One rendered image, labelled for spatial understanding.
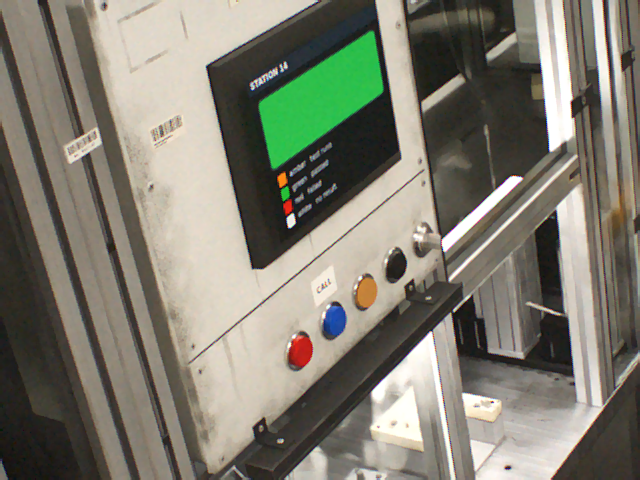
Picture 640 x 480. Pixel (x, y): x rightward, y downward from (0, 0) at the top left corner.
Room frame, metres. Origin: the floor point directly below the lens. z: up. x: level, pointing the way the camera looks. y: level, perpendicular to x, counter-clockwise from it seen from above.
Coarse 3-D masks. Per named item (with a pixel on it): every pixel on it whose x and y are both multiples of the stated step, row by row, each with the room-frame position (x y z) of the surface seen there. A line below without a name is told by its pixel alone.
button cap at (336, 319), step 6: (336, 306) 1.14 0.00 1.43; (330, 312) 1.13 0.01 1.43; (336, 312) 1.13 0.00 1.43; (342, 312) 1.14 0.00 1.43; (330, 318) 1.12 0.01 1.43; (336, 318) 1.13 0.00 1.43; (342, 318) 1.14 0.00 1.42; (330, 324) 1.12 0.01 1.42; (336, 324) 1.13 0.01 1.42; (342, 324) 1.13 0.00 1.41; (330, 330) 1.12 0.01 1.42; (336, 330) 1.13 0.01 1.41; (342, 330) 1.13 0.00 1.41
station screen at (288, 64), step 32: (352, 32) 1.19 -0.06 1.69; (288, 64) 1.11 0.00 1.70; (320, 64) 1.15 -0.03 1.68; (384, 64) 1.23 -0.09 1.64; (256, 96) 1.07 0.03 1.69; (384, 96) 1.22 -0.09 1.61; (256, 128) 1.07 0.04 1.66; (352, 128) 1.17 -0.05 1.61; (384, 128) 1.21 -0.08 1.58; (288, 160) 1.09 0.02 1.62; (320, 160) 1.13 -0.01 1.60; (352, 160) 1.16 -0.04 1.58; (384, 160) 1.21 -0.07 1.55; (288, 192) 1.08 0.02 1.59; (320, 192) 1.12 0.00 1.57; (288, 224) 1.08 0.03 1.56
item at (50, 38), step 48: (48, 0) 0.96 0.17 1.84; (624, 0) 1.76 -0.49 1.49; (48, 48) 0.95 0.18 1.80; (624, 48) 1.75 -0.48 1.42; (48, 96) 0.94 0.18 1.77; (96, 192) 0.96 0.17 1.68; (96, 240) 0.95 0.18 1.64; (528, 240) 1.81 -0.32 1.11; (480, 288) 1.80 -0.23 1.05; (528, 288) 1.80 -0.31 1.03; (144, 336) 0.96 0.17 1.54; (480, 336) 1.81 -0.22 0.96; (528, 336) 1.79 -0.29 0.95; (144, 384) 0.95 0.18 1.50; (144, 432) 0.94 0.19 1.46
